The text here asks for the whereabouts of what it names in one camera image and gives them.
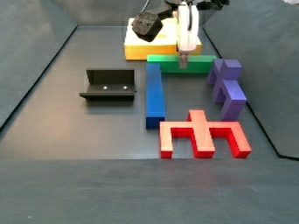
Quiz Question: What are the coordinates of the purple branched puzzle block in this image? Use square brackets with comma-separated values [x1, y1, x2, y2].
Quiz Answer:
[209, 59, 247, 121]

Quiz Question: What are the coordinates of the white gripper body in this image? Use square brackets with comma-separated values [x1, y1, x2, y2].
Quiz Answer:
[178, 1, 199, 53]

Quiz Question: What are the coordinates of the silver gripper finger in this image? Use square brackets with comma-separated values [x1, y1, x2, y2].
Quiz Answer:
[180, 52, 188, 69]

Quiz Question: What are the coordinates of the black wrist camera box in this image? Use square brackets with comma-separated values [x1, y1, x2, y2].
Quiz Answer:
[131, 10, 163, 42]

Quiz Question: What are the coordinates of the yellow slotted board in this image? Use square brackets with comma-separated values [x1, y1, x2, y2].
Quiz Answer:
[123, 17, 203, 61]

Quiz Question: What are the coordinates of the blue long bar block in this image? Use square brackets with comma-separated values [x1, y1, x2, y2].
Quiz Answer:
[146, 63, 166, 130]

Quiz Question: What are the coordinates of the green long bar block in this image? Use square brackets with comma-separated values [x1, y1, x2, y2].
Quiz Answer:
[147, 54, 217, 74]

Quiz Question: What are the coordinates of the red branched puzzle block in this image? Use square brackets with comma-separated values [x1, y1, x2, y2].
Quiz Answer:
[159, 110, 251, 158]

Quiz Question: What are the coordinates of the black metal angle bracket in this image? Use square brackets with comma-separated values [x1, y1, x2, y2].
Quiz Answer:
[79, 68, 136, 99]

